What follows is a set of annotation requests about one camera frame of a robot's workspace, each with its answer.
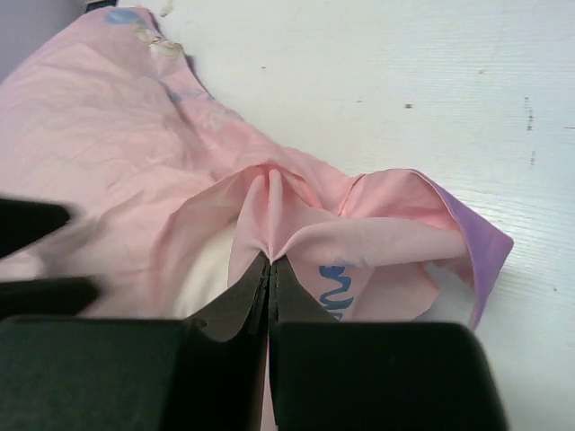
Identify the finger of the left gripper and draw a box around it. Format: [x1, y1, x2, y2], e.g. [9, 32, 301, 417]
[0, 197, 79, 259]
[1, 277, 100, 319]

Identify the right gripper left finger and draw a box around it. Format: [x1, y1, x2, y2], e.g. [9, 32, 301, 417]
[1, 256, 270, 430]

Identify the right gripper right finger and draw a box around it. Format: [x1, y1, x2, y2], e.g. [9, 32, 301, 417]
[269, 259, 508, 430]

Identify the white pillow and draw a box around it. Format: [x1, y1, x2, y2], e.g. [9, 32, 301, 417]
[172, 221, 236, 319]

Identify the pink and purple Frozen pillowcase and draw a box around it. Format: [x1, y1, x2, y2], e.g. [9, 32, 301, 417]
[0, 4, 515, 431]

